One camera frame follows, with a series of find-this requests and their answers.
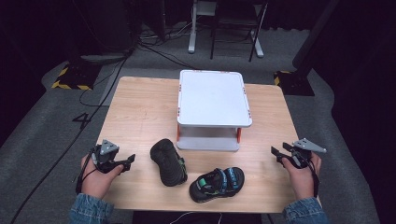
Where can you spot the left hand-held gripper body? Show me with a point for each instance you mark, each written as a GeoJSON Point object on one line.
{"type": "Point", "coordinates": [107, 155]}

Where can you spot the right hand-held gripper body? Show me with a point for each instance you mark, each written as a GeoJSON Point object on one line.
{"type": "Point", "coordinates": [300, 157]}

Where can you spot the black child sandal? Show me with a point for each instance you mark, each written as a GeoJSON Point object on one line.
{"type": "Point", "coordinates": [168, 165]}
{"type": "Point", "coordinates": [216, 185]}

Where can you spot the white two-tier shoe rack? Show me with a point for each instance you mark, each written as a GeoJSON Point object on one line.
{"type": "Point", "coordinates": [213, 98]}

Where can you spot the person's right hand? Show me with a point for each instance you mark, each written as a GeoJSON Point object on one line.
{"type": "Point", "coordinates": [303, 182]}

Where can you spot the person's left hand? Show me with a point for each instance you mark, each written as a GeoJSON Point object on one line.
{"type": "Point", "coordinates": [98, 182]}

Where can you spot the black striped-edge floor plate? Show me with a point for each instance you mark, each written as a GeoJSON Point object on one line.
{"type": "Point", "coordinates": [294, 84]}
{"type": "Point", "coordinates": [77, 76]}

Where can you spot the white desk leg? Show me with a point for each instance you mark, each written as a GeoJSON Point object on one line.
{"type": "Point", "coordinates": [192, 34]}
{"type": "Point", "coordinates": [258, 46]}

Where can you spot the black slanted stand pole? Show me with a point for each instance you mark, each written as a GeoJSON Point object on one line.
{"type": "Point", "coordinates": [313, 37]}

